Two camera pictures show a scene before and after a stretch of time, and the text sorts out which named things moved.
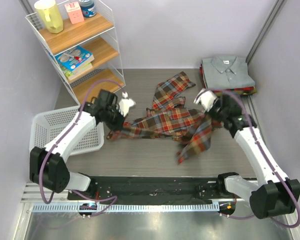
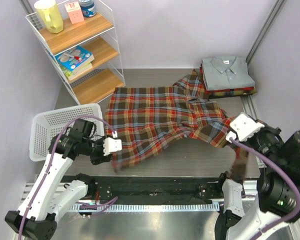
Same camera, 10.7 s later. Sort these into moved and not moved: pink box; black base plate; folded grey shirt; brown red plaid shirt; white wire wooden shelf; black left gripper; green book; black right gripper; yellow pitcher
Moved: black left gripper; black right gripper; brown red plaid shirt
Not moved: white wire wooden shelf; green book; yellow pitcher; black base plate; pink box; folded grey shirt
